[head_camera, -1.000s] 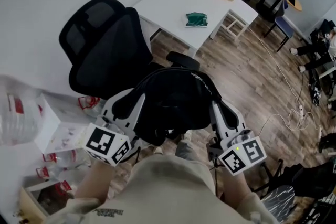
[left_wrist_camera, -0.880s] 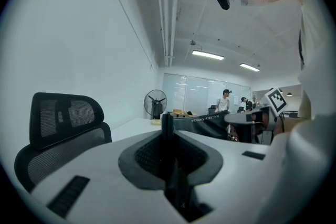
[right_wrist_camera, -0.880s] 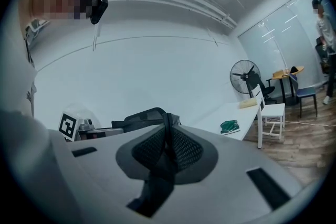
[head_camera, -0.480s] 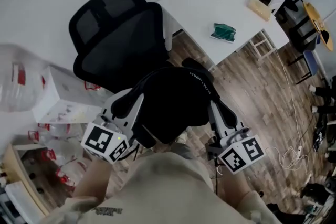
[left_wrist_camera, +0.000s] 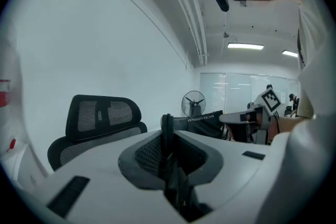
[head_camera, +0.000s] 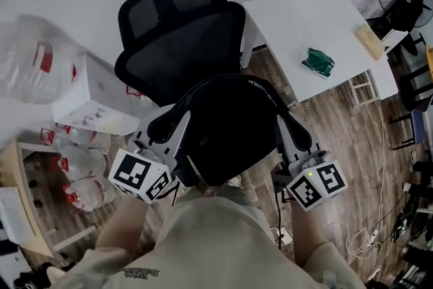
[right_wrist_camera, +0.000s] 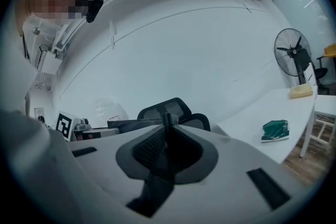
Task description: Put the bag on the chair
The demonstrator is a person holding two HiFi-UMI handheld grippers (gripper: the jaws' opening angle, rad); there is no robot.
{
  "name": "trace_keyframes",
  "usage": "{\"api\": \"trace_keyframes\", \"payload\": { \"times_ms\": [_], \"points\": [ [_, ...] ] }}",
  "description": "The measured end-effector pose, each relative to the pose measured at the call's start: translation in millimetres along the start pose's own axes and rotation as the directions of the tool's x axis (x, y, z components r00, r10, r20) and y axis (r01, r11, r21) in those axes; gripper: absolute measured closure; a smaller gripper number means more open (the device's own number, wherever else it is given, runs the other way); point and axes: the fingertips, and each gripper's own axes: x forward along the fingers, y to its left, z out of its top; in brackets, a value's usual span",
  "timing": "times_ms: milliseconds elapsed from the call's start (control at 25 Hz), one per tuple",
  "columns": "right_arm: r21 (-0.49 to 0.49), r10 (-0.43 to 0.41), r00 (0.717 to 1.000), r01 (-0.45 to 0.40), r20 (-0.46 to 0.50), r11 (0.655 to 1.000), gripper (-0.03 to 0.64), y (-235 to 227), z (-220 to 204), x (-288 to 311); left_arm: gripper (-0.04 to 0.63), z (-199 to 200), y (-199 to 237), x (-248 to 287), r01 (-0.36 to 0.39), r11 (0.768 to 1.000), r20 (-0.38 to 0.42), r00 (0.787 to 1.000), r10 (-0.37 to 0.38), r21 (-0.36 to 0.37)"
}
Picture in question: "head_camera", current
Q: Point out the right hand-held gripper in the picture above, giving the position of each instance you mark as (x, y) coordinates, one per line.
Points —
(316, 184)

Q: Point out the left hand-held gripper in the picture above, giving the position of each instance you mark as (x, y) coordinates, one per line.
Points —
(130, 176)

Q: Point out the black backpack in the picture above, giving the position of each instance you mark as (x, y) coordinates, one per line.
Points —
(233, 132)

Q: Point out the black mesh office chair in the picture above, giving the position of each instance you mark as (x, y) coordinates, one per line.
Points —
(179, 40)

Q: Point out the person's left forearm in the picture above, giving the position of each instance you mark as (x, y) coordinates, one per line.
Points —
(120, 225)

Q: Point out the person's right forearm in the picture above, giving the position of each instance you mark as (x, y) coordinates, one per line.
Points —
(308, 235)

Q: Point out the white wooden chair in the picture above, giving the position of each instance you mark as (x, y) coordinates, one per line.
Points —
(365, 88)

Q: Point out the blue stool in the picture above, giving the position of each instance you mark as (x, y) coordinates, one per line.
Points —
(421, 127)

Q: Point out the small black swivel chair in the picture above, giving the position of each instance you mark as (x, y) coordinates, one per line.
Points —
(414, 84)

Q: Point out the white water dispenser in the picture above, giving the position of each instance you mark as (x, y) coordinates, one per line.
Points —
(98, 98)

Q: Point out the person's right shoe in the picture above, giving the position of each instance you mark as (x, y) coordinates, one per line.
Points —
(234, 181)

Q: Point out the green packet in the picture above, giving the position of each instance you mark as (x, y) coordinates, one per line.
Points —
(318, 62)

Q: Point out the white power strip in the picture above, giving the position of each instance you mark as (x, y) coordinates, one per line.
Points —
(282, 235)
(374, 236)

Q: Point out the white rectangular table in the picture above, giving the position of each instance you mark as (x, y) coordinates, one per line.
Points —
(311, 27)

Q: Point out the person's beige clothing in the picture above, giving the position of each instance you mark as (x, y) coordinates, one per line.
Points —
(220, 247)

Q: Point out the black floor equipment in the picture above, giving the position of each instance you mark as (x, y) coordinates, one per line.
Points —
(414, 213)

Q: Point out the large clear water bottle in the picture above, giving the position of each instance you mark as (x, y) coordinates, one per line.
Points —
(30, 61)

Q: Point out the round yellow wooden table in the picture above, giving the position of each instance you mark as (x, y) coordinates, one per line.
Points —
(429, 62)

